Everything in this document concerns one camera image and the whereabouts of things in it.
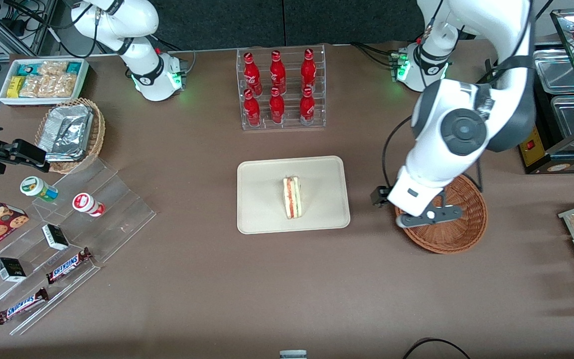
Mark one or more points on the black food warmer machine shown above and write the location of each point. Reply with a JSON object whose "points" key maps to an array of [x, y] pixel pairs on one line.
{"points": [[566, 160]]}

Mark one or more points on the red lid yogurt cup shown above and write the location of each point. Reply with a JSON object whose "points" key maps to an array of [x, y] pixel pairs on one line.
{"points": [[86, 204]]}

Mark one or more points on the triangular sandwich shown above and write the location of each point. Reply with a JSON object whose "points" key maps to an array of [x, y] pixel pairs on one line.
{"points": [[293, 198]]}

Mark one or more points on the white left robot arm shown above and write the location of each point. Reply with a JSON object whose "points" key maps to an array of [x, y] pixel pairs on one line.
{"points": [[431, 149]]}

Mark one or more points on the aluminium frame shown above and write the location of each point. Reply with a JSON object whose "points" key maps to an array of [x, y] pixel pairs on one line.
{"points": [[28, 35]]}

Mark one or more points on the yellow snack pack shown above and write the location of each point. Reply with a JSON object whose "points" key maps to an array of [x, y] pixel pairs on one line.
{"points": [[15, 87]]}

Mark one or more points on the clear acrylic stepped stand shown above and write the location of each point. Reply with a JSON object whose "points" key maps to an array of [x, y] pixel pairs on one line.
{"points": [[117, 214]]}

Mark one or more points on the white rectangular snack bin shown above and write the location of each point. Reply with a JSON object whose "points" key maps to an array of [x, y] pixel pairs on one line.
{"points": [[83, 70]]}

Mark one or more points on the silver foil container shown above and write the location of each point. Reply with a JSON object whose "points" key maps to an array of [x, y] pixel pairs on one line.
{"points": [[65, 132]]}

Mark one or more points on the red cola bottle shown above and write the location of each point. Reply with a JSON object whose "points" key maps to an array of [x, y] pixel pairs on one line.
{"points": [[251, 72], [307, 109], [277, 108], [277, 72], [252, 110], [308, 70]]}

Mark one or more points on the teal snack pack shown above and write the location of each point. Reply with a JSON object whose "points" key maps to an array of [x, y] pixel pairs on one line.
{"points": [[73, 67], [27, 69]]}

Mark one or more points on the brown snickers bar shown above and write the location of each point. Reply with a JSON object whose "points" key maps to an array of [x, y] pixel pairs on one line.
{"points": [[68, 266], [22, 306]]}

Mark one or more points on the light tan wicker basket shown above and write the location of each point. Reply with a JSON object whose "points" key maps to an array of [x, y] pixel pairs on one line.
{"points": [[98, 129]]}

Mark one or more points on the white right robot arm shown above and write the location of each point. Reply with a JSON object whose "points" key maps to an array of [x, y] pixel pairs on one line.
{"points": [[142, 55]]}

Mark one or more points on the clear cracker packet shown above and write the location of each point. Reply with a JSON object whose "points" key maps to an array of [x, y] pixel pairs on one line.
{"points": [[53, 68], [30, 86], [58, 86]]}

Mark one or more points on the clear acrylic bottle rack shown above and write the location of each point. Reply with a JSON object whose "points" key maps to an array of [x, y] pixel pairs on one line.
{"points": [[317, 60]]}

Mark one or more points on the brown round wicker basket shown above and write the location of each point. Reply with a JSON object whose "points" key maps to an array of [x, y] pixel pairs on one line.
{"points": [[461, 235]]}

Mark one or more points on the small grey box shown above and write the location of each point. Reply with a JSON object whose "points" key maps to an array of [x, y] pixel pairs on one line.
{"points": [[293, 354]]}

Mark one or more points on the green lid yogurt cup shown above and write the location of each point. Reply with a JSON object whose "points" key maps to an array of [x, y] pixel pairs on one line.
{"points": [[38, 188]]}

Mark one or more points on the small black box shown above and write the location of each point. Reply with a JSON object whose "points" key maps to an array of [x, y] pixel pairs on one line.
{"points": [[55, 237], [10, 269]]}

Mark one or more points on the beige plastic tray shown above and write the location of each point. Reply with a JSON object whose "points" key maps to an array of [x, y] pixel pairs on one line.
{"points": [[259, 194]]}

